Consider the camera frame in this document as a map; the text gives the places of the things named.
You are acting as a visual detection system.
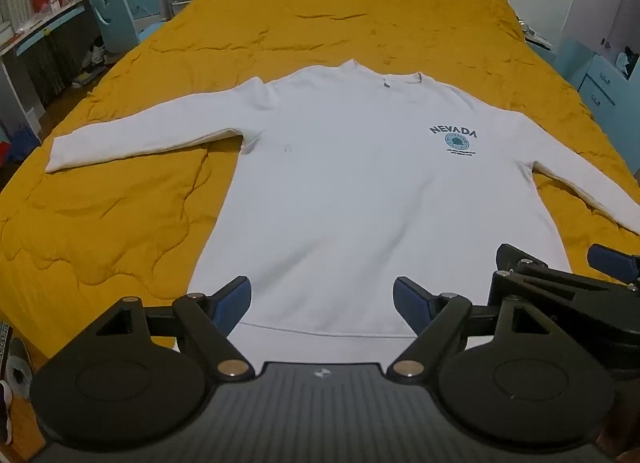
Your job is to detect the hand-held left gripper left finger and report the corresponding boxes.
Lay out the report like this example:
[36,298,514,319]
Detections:
[48,274,253,380]

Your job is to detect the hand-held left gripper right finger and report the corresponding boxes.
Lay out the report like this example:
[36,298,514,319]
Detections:
[385,276,596,380]

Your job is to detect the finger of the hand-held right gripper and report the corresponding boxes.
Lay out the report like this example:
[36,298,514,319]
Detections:
[495,243,640,311]
[587,243,640,289]

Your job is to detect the white printed sweatshirt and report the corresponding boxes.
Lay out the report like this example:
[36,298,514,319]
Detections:
[45,59,640,340]

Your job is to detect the light blue nightstand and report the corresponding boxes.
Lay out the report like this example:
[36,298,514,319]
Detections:
[554,37,640,145]

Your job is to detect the grey and white sneaker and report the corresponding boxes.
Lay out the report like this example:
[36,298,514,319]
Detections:
[6,337,37,400]

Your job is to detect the clutter on nightstand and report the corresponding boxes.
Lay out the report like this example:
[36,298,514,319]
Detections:
[517,17,556,52]

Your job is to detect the dark sneaker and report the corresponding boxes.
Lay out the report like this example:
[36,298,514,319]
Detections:
[0,379,14,445]

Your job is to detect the blue bag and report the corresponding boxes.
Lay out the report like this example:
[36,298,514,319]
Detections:
[0,123,40,165]

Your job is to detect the mustard yellow quilt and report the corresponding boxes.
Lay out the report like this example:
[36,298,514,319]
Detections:
[0,0,640,459]

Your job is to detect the light blue chair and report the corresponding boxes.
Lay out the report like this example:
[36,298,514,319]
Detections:
[89,0,142,55]

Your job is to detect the white and blue desk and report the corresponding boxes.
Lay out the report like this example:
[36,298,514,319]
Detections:
[0,0,98,140]

